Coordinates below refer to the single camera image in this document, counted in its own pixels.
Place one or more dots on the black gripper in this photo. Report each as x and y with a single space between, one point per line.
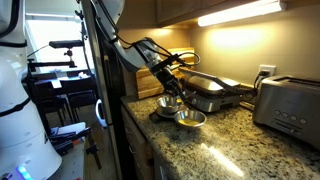
165 76

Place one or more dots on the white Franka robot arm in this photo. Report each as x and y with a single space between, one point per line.
20 133

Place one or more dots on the deep steel bowl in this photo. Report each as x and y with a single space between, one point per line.
166 105

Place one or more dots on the shallow steel bowl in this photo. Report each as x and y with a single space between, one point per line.
200 116

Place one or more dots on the thick end-grain cutting board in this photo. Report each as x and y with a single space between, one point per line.
146 86

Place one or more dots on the yellow grainy food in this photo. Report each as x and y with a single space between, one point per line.
190 122

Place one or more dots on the black kitchen scale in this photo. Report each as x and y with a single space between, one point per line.
154 117

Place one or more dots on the steel panini press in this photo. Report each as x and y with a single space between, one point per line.
213 100

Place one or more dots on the light wooden cutting board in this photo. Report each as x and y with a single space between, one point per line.
141 75

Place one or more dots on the wooden base cabinet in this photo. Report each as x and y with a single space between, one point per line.
136 146

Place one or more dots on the wooden upper cabinet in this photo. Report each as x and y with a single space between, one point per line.
176 8

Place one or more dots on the dark dining chair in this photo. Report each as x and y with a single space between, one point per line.
81 96
50 100

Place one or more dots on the warm under-cabinet light bar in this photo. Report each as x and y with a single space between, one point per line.
240 12

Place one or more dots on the black clamp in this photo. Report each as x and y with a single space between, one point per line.
93 148

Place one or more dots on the dark dining table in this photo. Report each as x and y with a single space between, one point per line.
66 81

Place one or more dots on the steel toaster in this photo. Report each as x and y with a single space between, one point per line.
286 106

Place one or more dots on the black equipment bundle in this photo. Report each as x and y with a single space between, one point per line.
66 140

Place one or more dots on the white metal cart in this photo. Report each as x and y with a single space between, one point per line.
71 166

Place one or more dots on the bright window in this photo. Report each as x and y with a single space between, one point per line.
50 30

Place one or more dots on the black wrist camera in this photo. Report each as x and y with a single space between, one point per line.
171 61

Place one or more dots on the black vertical frame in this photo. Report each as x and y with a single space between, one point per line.
106 100

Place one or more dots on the white wall outlet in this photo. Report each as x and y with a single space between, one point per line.
270 68

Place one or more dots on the black tripod camera mount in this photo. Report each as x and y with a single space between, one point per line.
65 43

